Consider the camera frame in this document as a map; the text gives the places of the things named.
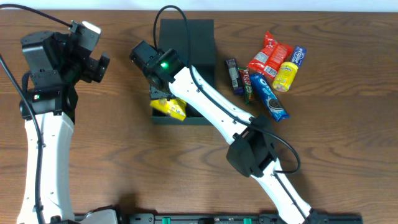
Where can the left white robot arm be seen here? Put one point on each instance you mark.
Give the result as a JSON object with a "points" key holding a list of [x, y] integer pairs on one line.
{"points": [[49, 134]]}

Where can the red snack bag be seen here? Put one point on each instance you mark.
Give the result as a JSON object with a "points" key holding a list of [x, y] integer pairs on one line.
{"points": [[269, 59]]}

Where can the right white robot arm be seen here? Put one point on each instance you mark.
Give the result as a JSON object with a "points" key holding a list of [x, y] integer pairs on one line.
{"points": [[251, 146]]}

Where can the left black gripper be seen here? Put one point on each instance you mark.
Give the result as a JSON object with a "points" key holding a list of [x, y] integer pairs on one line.
{"points": [[96, 66]]}

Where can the dark purple chocolate bar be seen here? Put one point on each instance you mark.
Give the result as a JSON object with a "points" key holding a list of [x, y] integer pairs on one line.
{"points": [[235, 77]]}

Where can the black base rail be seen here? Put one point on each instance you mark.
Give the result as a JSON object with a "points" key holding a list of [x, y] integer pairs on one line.
{"points": [[265, 218]]}

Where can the red KitKat bar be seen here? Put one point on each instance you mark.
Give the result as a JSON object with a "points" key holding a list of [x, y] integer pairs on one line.
{"points": [[248, 91]]}

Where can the yellow snack bag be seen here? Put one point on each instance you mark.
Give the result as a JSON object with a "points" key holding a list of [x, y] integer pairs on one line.
{"points": [[175, 108]]}

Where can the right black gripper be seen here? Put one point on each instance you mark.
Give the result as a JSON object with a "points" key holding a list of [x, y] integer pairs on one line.
{"points": [[158, 93]]}

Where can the yellow plastic jar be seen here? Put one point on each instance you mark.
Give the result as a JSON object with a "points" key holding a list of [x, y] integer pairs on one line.
{"points": [[285, 76]]}

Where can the blue Oreo cookie pack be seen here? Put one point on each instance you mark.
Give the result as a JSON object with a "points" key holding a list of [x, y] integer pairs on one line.
{"points": [[268, 97]]}

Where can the blue gum packet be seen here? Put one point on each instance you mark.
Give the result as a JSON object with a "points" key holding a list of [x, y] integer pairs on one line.
{"points": [[298, 55]]}

